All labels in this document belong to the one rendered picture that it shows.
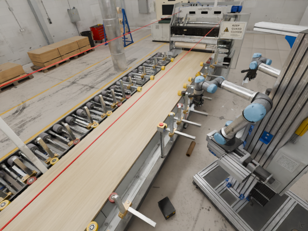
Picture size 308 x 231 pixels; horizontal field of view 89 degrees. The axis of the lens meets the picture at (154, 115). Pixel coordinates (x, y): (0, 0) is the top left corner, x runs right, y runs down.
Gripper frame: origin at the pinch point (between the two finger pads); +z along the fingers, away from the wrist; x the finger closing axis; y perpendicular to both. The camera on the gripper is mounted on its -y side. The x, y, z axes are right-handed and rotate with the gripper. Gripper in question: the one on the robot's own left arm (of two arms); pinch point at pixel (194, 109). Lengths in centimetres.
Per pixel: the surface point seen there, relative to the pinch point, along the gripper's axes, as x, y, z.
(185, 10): 213, -255, -44
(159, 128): -36.7, -8.2, 11.2
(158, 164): -44, -3, 62
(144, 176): -64, -5, 70
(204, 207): -9, 47, 132
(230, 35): 241, -138, -2
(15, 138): -150, -54, -7
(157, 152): -33, -22, 70
